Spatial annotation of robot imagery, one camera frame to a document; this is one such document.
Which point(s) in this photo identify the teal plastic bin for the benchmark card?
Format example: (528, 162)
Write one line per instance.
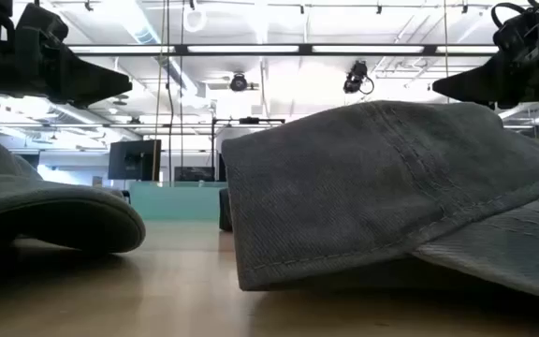
(176, 201)

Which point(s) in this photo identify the distant black rig frame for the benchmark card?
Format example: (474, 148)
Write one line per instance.
(251, 121)

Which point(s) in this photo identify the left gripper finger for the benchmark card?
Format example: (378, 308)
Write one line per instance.
(91, 82)

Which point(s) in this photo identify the round black ceiling camera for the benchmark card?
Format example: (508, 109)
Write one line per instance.
(239, 83)

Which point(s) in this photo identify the small dark screen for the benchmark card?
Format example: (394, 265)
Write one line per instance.
(194, 174)

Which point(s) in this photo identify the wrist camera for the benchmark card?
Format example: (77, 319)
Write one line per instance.
(513, 33)
(42, 21)

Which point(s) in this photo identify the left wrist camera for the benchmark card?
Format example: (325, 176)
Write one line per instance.
(42, 21)

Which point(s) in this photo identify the black computer monitor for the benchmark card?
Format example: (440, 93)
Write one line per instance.
(129, 159)

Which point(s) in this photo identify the dark green cap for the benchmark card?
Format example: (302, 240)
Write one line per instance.
(40, 201)

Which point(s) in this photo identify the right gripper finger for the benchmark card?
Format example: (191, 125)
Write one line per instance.
(475, 82)

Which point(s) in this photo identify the black overhead frame bar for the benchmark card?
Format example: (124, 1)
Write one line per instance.
(304, 49)

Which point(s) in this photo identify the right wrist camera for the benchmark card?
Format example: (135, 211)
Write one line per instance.
(513, 33)

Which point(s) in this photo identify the large grey denim cap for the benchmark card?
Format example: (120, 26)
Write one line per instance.
(344, 187)

